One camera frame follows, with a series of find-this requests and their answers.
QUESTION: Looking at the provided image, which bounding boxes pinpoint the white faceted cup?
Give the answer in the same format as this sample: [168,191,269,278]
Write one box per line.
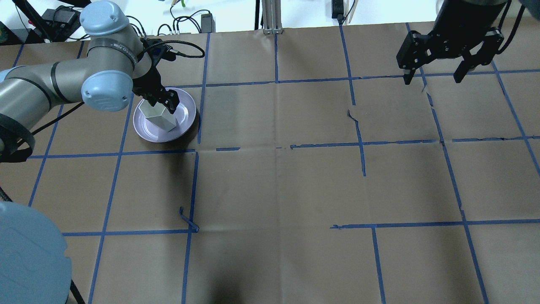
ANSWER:
[138,100,177,132]

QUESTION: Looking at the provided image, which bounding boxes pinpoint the black braided cable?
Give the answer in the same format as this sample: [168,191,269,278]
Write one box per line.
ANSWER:
[139,39,206,60]

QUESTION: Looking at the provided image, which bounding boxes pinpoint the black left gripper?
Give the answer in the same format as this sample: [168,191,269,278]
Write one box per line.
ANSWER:
[133,37,179,115]

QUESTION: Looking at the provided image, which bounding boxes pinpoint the black device on desk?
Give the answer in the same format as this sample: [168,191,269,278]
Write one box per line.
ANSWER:
[28,5,88,42]

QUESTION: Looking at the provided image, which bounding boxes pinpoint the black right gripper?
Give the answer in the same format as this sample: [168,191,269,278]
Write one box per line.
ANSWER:
[397,0,505,85]

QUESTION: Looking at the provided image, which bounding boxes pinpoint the black power adapter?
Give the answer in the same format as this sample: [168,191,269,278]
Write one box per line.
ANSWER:
[200,12,216,33]

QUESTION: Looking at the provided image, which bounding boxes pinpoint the lavender plate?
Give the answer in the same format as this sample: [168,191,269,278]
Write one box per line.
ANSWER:
[132,87,197,143]

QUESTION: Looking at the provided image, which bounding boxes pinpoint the aluminium frame post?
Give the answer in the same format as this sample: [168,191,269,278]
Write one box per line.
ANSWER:
[261,0,283,35]

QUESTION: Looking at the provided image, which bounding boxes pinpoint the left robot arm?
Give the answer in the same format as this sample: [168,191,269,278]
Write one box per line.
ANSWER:
[1,0,179,304]

